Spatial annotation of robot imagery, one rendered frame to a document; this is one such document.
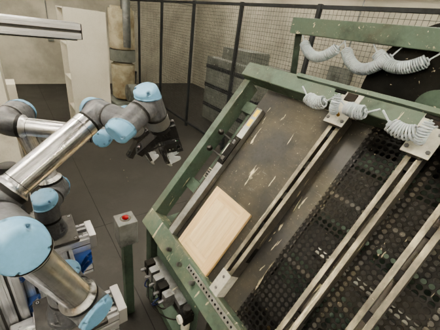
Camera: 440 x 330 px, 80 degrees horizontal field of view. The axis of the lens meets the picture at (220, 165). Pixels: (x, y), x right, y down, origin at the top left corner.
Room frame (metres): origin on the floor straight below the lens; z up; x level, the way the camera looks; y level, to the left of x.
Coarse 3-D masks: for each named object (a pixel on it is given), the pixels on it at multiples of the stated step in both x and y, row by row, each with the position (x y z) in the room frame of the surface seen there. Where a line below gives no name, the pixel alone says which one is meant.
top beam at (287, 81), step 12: (252, 72) 1.82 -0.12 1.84; (264, 72) 1.76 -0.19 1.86; (276, 72) 1.70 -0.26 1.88; (288, 72) 1.64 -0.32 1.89; (264, 84) 1.75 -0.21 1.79; (276, 84) 1.62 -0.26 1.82; (288, 84) 1.57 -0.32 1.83; (300, 84) 1.52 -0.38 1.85; (312, 84) 1.48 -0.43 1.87; (300, 96) 1.52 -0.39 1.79; (324, 108) 1.43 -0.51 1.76; (372, 108) 1.20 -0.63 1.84; (384, 108) 1.17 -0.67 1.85; (396, 108) 1.15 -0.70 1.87; (360, 120) 1.27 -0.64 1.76; (372, 120) 1.20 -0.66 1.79; (384, 120) 1.14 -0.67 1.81; (408, 120) 1.08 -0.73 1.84
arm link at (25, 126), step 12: (0, 108) 1.00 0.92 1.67; (0, 120) 0.95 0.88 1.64; (12, 120) 0.96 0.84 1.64; (24, 120) 0.98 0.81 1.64; (36, 120) 1.00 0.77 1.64; (48, 120) 1.02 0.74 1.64; (0, 132) 0.95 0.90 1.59; (12, 132) 0.95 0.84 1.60; (24, 132) 0.96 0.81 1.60; (36, 132) 0.97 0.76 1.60; (48, 132) 0.99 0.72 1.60; (96, 144) 1.01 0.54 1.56; (108, 144) 1.03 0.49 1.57
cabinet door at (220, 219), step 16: (224, 192) 1.32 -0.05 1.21; (208, 208) 1.29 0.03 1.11; (224, 208) 1.24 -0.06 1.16; (240, 208) 1.19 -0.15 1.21; (192, 224) 1.25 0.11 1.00; (208, 224) 1.21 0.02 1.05; (224, 224) 1.17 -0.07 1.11; (240, 224) 1.12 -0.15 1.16; (192, 240) 1.17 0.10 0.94; (208, 240) 1.13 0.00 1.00; (224, 240) 1.09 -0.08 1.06; (192, 256) 1.10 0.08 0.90; (208, 256) 1.06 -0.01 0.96; (208, 272) 0.99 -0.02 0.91
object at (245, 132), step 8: (264, 112) 1.63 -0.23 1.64; (248, 120) 1.61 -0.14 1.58; (256, 120) 1.59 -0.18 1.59; (248, 128) 1.56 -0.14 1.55; (240, 136) 1.55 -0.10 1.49; (240, 144) 1.53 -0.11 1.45; (232, 152) 1.49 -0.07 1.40; (216, 168) 1.45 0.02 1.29; (224, 168) 1.46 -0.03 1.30; (208, 176) 1.44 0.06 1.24; (216, 176) 1.43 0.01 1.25; (208, 184) 1.40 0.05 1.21; (200, 192) 1.37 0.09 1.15; (192, 200) 1.36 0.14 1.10; (200, 200) 1.37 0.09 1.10; (184, 208) 1.35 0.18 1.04; (192, 208) 1.33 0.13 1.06; (184, 216) 1.30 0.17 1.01; (176, 224) 1.29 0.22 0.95; (184, 224) 1.30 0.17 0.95; (176, 232) 1.27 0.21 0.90
